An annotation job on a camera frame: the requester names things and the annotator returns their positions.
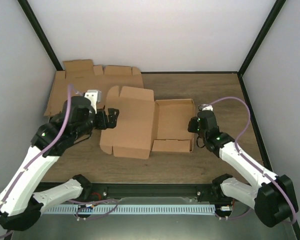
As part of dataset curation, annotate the brown cardboard box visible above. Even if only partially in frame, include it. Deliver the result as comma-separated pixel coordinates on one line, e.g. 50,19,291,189
99,86,196,160

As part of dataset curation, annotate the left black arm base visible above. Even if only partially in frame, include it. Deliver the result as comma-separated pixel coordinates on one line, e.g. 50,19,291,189
73,183,105,202

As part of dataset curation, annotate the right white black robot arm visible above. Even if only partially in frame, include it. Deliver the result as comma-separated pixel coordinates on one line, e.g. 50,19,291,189
188,107,299,228

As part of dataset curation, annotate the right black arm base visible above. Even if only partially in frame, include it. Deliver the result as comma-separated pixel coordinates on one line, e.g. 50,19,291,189
196,173,233,204

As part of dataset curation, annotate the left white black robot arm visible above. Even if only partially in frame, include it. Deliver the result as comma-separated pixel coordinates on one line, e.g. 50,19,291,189
0,96,120,231

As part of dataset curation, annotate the stack of flat cardboard blanks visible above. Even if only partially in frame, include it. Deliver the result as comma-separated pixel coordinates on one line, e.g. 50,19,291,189
44,59,144,117

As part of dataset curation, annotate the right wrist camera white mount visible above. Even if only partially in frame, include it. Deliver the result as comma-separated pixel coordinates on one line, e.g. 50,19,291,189
198,104,214,112

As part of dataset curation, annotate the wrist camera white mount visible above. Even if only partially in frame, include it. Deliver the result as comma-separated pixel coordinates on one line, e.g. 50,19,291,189
198,104,214,112
84,89,102,111

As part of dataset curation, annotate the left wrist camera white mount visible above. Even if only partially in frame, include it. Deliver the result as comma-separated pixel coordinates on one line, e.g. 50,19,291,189
84,89,102,111

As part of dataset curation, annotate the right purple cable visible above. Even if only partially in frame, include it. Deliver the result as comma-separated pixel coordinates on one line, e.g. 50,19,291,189
207,96,299,225

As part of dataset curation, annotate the purple cable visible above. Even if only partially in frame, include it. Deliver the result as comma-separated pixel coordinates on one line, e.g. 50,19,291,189
0,83,121,238
207,96,299,225

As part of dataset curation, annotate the black aluminium frame rail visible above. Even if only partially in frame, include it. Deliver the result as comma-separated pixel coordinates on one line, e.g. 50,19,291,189
37,182,231,201

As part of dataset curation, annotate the light blue slotted cable duct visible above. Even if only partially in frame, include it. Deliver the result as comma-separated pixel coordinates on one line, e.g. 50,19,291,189
45,204,216,216

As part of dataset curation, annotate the grey metal base plate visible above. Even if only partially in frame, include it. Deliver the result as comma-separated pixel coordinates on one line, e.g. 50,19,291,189
12,211,297,240

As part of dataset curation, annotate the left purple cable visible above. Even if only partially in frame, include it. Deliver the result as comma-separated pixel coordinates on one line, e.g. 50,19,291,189
0,83,121,238

